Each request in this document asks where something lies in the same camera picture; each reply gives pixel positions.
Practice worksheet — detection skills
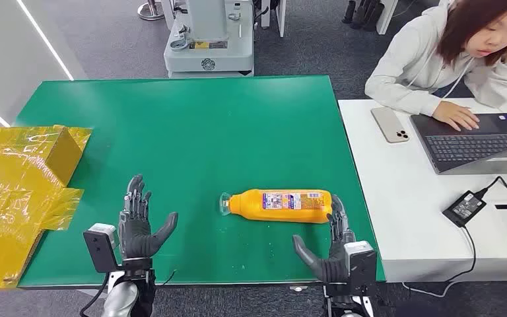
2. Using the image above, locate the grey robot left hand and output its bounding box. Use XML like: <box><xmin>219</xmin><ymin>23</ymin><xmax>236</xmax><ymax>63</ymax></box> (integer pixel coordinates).
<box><xmin>118</xmin><ymin>174</ymin><xmax>179</xmax><ymax>261</ymax></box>

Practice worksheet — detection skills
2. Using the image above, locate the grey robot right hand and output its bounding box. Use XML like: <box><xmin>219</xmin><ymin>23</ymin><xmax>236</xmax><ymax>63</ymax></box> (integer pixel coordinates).
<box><xmin>292</xmin><ymin>194</ymin><xmax>357</xmax><ymax>285</ymax></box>

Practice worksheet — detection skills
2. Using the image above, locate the orange plastic bottle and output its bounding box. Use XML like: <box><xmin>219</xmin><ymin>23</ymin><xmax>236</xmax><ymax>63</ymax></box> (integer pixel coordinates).
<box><xmin>219</xmin><ymin>189</ymin><xmax>333</xmax><ymax>225</ymax></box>

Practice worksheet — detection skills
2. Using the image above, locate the yellow taped cardboard box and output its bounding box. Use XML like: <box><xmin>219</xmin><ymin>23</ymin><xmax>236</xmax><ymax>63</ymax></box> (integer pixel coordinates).
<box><xmin>0</xmin><ymin>125</ymin><xmax>93</xmax><ymax>290</ymax></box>

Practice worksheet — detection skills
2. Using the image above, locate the black power adapter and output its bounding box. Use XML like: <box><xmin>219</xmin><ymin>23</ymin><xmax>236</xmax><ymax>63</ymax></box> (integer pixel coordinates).
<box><xmin>442</xmin><ymin>190</ymin><xmax>487</xmax><ymax>229</ymax></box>

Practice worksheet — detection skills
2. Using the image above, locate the beige smartphone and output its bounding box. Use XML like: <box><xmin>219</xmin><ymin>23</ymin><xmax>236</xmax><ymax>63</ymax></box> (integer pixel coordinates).
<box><xmin>370</xmin><ymin>107</ymin><xmax>411</xmax><ymax>145</ymax></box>

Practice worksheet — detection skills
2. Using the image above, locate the dark grey laptop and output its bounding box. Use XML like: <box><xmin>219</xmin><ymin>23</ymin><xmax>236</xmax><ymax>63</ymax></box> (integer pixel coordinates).
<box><xmin>410</xmin><ymin>112</ymin><xmax>507</xmax><ymax>176</ymax></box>

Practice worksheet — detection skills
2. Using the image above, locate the person's right hand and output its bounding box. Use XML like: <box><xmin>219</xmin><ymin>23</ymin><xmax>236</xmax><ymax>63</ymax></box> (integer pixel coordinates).
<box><xmin>432</xmin><ymin>100</ymin><xmax>481</xmax><ymax>132</ymax></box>

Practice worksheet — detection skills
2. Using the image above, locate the metal chair base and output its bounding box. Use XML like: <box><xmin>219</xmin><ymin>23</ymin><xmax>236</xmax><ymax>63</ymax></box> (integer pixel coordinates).
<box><xmin>137</xmin><ymin>0</ymin><xmax>166</xmax><ymax>21</ymax></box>

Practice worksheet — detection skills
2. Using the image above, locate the person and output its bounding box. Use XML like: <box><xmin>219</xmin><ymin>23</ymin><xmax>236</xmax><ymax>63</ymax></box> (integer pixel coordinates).
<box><xmin>364</xmin><ymin>0</ymin><xmax>507</xmax><ymax>132</ymax></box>

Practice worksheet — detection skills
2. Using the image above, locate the white furniture panel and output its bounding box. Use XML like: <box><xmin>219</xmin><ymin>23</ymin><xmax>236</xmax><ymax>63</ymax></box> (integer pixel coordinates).
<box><xmin>259</xmin><ymin>0</ymin><xmax>287</xmax><ymax>38</ymax></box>

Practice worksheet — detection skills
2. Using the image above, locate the white desk leg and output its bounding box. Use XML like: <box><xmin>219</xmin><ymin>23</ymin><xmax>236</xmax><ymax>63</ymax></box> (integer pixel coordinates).
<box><xmin>376</xmin><ymin>0</ymin><xmax>399</xmax><ymax>36</ymax></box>

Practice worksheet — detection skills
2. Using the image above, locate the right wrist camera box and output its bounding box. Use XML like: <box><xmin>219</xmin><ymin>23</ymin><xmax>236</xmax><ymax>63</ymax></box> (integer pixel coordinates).
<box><xmin>343</xmin><ymin>240</ymin><xmax>378</xmax><ymax>287</ymax></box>

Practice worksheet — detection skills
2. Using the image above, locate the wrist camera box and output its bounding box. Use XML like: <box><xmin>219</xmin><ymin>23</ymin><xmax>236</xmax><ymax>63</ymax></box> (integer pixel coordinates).
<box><xmin>343</xmin><ymin>240</ymin><xmax>378</xmax><ymax>287</ymax></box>
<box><xmin>83</xmin><ymin>223</ymin><xmax>119</xmax><ymax>273</ymax></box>

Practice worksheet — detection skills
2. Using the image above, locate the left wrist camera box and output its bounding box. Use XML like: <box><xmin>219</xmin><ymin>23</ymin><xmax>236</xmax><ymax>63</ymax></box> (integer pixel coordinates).
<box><xmin>83</xmin><ymin>223</ymin><xmax>119</xmax><ymax>273</ymax></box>

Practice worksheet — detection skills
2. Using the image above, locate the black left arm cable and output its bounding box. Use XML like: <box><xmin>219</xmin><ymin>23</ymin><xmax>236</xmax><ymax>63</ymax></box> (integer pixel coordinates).
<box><xmin>79</xmin><ymin>271</ymin><xmax>111</xmax><ymax>317</ymax></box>

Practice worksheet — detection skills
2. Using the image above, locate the white floor cable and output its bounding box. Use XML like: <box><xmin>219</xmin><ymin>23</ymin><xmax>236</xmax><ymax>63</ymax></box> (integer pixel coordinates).
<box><xmin>401</xmin><ymin>281</ymin><xmax>449</xmax><ymax>299</ymax></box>

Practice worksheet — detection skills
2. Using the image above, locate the black mains cable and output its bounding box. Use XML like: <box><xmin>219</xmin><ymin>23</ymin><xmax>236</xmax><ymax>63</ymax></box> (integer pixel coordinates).
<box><xmin>444</xmin><ymin>225</ymin><xmax>477</xmax><ymax>283</ymax></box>

